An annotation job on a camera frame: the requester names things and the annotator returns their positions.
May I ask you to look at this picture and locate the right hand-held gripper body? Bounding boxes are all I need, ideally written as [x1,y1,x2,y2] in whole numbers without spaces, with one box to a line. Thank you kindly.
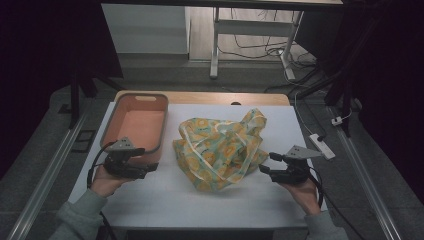
[269,144,324,184]

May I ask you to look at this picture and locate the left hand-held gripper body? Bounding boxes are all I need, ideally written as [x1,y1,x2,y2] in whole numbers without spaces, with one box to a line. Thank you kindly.
[103,136,148,180]

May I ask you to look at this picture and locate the orange plastic basket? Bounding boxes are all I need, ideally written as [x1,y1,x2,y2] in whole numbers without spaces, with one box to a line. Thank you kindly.
[99,92,170,166]

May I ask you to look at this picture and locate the yellow floral tote bag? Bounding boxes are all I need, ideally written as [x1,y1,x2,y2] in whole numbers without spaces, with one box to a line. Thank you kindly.
[172,107,270,193]

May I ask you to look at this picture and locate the person's left hand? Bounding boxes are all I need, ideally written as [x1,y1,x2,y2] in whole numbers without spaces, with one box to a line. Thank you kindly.
[89,165,133,198]

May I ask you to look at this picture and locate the person's right hand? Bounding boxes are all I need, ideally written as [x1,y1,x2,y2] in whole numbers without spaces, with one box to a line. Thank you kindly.
[279,178,323,217]

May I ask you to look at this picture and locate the white power strip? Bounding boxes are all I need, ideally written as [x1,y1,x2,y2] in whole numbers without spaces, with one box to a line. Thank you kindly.
[308,133,336,160]

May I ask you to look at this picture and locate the white table mat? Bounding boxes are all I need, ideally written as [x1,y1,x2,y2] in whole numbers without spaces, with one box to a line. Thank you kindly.
[68,102,329,229]

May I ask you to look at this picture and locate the black metal stand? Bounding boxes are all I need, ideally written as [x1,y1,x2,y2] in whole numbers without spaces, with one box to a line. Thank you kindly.
[68,69,124,129]
[293,33,368,138]

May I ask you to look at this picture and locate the wooden table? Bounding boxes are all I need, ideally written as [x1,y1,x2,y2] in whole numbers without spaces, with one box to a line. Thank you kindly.
[113,89,291,107]

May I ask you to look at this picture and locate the white cabinet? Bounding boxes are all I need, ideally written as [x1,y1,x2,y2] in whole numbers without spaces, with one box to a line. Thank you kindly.
[100,3,191,55]

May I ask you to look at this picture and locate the white-legged desk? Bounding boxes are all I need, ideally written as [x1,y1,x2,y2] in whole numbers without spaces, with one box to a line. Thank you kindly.
[99,0,344,81]

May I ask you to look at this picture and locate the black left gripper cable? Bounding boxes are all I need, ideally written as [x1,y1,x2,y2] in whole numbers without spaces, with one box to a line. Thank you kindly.
[86,141,118,240]

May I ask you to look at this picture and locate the white power cable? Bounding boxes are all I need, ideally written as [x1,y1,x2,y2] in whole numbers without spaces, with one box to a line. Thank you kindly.
[283,66,321,138]

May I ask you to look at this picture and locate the metal floor rail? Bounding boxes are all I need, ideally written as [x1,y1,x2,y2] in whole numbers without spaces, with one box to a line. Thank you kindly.
[6,111,88,240]
[328,106,404,240]

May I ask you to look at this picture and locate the black floor cables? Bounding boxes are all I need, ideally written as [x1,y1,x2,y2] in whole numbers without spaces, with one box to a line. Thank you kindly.
[218,8,318,68]

